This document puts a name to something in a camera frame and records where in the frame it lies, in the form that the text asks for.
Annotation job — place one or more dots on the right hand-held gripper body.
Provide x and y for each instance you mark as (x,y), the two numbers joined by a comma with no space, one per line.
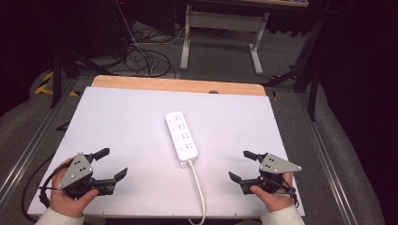
(275,165)

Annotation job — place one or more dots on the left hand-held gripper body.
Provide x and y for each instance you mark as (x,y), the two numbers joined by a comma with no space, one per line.
(76,170)

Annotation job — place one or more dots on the white power strip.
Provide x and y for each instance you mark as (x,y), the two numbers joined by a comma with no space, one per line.
(181,136)

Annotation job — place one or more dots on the person's left hand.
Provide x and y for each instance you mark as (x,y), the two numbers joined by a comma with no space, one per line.
(67,203)

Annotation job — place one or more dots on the person's right hand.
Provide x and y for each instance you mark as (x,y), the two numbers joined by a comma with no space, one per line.
(275,201)

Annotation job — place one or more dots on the white board table cover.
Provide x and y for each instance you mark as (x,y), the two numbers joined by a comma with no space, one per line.
(125,125)

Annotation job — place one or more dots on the black round table grommet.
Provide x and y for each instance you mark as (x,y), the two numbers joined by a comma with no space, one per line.
(213,92)

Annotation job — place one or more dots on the black metal stand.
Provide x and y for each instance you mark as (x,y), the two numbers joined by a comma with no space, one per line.
(313,87)
(57,78)

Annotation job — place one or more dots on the yellow black floor tape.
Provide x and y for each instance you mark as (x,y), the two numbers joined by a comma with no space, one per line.
(47,85)

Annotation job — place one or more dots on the aluminium floor rail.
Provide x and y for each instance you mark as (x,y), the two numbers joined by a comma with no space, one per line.
(327,165)
(28,146)

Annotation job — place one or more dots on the white metal desk frame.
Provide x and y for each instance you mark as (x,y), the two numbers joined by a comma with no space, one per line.
(219,20)

